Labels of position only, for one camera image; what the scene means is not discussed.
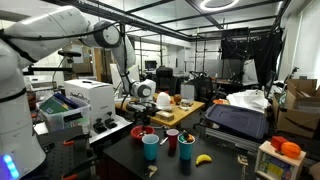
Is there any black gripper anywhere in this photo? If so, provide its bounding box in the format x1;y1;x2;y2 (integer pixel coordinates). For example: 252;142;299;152
126;101;159;126

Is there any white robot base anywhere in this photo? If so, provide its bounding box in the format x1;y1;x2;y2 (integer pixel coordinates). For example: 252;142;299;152
0;41;46;180

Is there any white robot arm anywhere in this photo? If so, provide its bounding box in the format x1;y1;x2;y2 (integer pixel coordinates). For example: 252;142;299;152
0;6;155;129

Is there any empty blue plastic cup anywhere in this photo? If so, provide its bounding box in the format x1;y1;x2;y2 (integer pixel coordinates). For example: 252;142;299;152
142;134;159;161

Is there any red plastic cup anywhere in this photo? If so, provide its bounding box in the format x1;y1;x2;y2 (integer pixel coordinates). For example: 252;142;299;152
166;129;179;149

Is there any blue cup with toys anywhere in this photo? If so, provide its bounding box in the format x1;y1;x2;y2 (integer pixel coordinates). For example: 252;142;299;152
178;131;195;160

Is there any red plastic bowl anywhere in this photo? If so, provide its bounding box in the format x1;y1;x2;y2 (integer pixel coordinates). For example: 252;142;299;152
130;125;155;140

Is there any white plush chicken toy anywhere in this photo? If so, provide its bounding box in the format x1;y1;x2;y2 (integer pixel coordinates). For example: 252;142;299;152
156;92;172;111

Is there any tan small box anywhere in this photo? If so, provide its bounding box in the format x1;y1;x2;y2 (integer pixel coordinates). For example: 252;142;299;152
156;111;174;121

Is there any black office chair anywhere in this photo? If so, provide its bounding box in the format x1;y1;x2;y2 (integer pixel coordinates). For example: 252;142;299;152
152;66;178;96

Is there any brown toy football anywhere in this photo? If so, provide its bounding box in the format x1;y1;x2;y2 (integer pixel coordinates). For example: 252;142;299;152
173;94;182;104

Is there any wooden desk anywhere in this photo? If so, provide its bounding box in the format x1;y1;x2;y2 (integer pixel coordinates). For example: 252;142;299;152
115;96;204;128

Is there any white cardboard box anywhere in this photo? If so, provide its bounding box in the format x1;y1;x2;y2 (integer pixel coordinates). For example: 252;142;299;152
64;79;115;126

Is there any white paper scrap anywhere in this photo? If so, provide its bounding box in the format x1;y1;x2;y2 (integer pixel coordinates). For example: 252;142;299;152
147;165;158;177

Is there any yellow toy banana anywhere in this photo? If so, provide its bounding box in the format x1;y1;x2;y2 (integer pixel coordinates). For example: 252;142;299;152
196;154;212;166

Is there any clear plastic storage bin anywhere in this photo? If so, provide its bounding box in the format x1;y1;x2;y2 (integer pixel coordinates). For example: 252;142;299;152
37;93;91;133

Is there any dark blue bin lid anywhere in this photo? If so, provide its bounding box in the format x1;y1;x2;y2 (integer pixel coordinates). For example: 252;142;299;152
205;104;267;139

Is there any small white wooden shelf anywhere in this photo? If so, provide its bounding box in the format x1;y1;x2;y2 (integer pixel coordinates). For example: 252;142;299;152
255;141;306;180

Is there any black curtain backdrop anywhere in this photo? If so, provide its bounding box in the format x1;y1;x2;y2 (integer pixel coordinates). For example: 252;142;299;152
221;30;283;85

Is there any red toy block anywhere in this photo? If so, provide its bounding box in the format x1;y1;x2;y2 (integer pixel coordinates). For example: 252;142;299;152
271;136;287;151

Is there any orange toy ball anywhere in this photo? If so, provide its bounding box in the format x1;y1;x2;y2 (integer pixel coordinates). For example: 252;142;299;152
281;142;301;159

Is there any brown cardboard box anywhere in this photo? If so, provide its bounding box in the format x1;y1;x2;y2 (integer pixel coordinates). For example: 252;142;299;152
272;79;320;139

